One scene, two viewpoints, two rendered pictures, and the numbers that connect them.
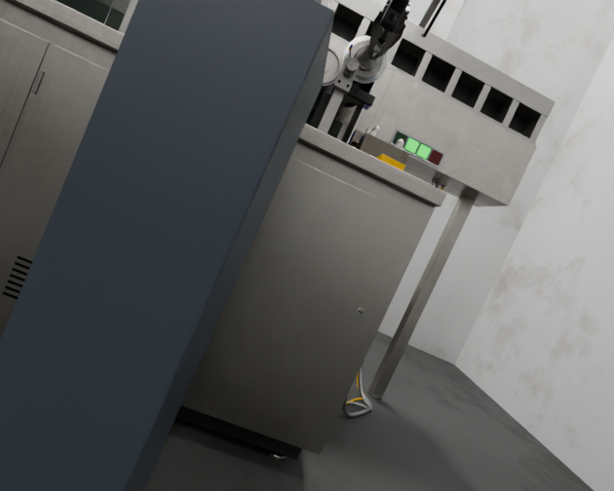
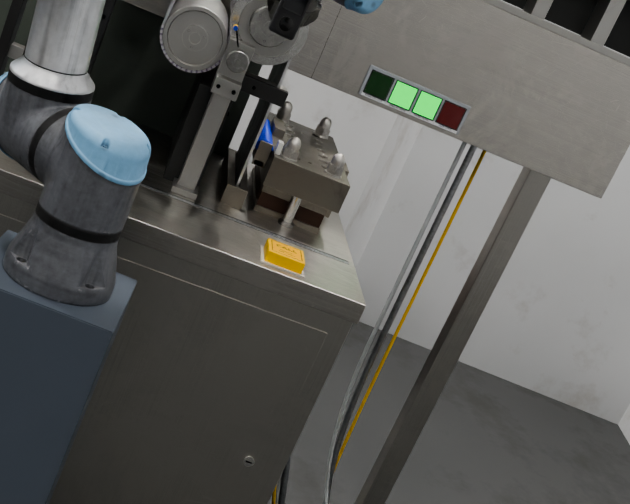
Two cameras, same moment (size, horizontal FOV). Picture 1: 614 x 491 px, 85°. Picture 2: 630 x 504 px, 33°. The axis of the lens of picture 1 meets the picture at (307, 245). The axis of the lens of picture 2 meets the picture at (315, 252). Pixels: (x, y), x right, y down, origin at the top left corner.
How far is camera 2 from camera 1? 1.19 m
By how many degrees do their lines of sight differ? 15
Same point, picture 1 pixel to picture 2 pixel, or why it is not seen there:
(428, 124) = (436, 51)
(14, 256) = not seen: outside the picture
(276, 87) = (68, 392)
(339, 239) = (211, 367)
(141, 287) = not seen: outside the picture
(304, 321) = (168, 476)
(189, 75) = not seen: outside the picture
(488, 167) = (561, 127)
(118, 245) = not seen: outside the picture
